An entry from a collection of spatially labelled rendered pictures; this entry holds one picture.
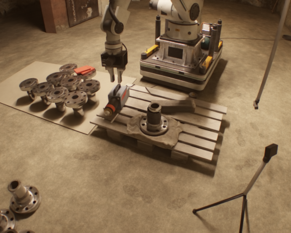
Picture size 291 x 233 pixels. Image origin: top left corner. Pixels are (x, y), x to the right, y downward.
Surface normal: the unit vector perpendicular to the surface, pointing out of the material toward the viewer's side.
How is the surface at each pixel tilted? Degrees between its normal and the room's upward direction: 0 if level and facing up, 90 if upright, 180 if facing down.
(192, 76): 90
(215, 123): 0
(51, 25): 90
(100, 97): 0
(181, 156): 90
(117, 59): 90
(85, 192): 0
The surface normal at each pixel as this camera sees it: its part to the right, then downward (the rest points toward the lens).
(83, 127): 0.00, -0.77
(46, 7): -0.41, 0.58
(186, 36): 0.10, 0.32
